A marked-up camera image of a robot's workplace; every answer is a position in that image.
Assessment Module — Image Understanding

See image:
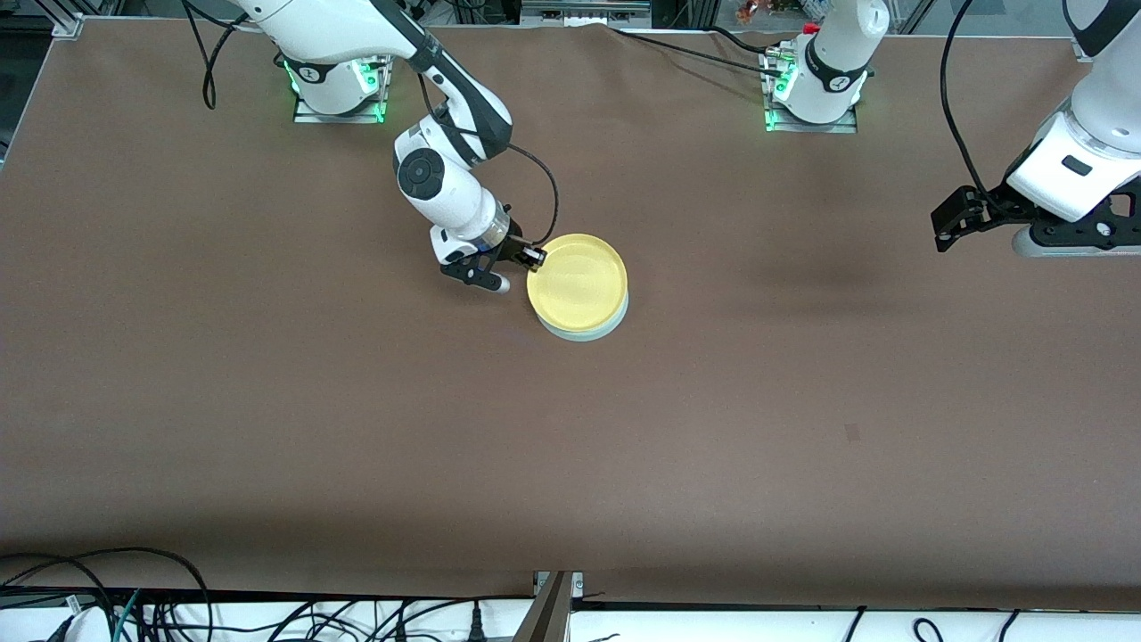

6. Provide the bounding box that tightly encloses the yellow round plate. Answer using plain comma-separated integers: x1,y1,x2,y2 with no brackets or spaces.
526,234,628,333

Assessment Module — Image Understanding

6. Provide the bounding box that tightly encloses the pale green round plate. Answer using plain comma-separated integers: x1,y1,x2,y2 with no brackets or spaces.
535,290,630,344

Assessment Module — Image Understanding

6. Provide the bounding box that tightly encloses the brown table cover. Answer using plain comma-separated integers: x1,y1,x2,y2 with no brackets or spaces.
0,18,1141,600

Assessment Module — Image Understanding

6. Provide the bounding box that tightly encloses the aluminium profile beam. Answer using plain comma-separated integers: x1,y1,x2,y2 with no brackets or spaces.
512,571,586,642

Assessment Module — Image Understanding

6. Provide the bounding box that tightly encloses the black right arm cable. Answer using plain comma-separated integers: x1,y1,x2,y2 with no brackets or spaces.
182,0,561,248

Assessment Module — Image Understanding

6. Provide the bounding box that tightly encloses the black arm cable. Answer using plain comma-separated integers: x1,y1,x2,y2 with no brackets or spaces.
182,0,561,248
940,0,997,208

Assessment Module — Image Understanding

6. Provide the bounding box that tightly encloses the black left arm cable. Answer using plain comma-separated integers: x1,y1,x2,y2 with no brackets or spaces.
940,0,997,208

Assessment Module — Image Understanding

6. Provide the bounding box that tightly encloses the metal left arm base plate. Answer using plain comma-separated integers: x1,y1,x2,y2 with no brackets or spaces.
762,49,859,135

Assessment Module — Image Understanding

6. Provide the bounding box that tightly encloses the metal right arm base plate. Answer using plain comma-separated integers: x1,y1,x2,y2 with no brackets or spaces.
293,55,394,124

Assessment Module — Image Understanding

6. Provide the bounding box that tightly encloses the aluminium frame rail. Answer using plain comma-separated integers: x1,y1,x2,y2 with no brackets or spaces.
521,0,653,28

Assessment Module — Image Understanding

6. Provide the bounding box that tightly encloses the long black tabletop cable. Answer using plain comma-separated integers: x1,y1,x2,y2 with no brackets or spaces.
608,25,790,77

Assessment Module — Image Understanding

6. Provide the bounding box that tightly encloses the short black tabletop cable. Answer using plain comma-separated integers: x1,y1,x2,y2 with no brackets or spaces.
709,25,785,56

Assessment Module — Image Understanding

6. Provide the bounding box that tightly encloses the black looping floor cable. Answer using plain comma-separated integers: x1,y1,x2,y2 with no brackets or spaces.
0,547,213,642

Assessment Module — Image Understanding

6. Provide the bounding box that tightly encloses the teal cable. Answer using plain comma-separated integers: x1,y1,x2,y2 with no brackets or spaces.
111,588,144,642

